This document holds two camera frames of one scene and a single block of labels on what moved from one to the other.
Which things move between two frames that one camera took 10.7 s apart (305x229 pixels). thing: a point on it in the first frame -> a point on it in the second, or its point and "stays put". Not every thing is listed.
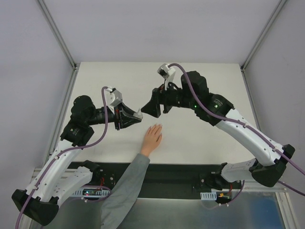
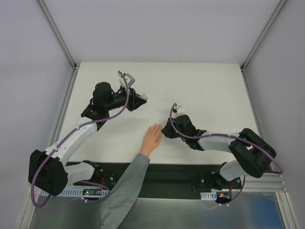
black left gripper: x=116 y=118 -> x=133 y=100
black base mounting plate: x=162 y=180 stays put
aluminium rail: x=253 y=186 stays put
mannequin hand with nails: x=152 y=139 stays put
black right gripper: x=161 y=101 -> x=170 y=130
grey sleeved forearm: x=115 y=206 stays put
